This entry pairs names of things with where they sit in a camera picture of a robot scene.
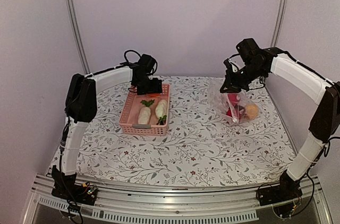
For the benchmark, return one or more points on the red tomato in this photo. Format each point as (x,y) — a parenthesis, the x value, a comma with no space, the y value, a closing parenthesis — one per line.
(234,115)

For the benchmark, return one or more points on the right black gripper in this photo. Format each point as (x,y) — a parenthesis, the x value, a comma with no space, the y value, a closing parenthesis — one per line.
(231,83)

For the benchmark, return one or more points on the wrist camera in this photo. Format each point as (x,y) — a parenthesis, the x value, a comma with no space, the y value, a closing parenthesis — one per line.
(247,49)
(149,63)

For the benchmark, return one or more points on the yellow lemon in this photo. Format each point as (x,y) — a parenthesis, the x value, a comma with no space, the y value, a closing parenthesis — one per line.
(251,111)

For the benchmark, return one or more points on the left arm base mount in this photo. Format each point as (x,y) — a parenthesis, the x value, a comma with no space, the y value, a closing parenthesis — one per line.
(66,188)

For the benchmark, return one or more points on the white radish right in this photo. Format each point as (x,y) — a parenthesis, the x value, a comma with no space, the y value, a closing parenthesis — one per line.
(161,109)

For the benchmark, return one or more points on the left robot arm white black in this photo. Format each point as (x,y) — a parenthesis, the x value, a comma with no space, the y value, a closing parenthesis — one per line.
(81,105)

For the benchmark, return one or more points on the white radish left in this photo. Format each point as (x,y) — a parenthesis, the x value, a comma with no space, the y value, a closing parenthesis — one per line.
(144,116)

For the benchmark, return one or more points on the clear zip top bag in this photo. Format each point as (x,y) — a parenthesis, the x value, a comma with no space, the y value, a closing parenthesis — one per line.
(220,104)

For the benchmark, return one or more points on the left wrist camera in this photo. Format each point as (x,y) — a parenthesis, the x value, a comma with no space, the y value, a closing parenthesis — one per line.
(149,63)

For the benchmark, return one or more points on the red apple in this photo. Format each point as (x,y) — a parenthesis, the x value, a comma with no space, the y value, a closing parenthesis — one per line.
(234,98)

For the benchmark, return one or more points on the dark red onion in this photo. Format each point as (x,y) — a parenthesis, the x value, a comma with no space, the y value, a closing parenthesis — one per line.
(240,111)

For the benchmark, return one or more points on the right aluminium post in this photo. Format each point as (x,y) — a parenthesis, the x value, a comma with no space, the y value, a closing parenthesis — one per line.
(279,22)

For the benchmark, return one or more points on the aluminium post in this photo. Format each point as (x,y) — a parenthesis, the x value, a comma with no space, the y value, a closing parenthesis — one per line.
(279,22)
(77,35)

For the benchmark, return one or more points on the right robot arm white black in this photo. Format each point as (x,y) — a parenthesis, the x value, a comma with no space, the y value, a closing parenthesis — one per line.
(324,93)

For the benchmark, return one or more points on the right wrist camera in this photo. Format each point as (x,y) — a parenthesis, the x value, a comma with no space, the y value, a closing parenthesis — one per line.
(247,49)

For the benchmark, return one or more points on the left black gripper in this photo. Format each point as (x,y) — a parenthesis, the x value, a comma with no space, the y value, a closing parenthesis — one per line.
(156,88)

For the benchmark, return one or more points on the left aluminium post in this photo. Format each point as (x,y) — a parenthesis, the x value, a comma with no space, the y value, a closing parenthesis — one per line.
(77,35)

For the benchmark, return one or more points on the floral table mat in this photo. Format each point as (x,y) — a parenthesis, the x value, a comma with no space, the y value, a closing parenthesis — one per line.
(200,148)

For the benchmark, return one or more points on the aluminium front rail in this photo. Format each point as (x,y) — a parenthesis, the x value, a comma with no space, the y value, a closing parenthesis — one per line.
(119,202)

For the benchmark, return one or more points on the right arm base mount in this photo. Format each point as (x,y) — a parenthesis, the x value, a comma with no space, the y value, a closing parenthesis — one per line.
(287,189)

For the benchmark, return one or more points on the pink plastic basket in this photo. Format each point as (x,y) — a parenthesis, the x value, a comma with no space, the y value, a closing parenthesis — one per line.
(130,113)

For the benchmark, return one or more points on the white radish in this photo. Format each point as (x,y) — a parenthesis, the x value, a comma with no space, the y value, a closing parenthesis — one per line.
(144,116)
(161,109)

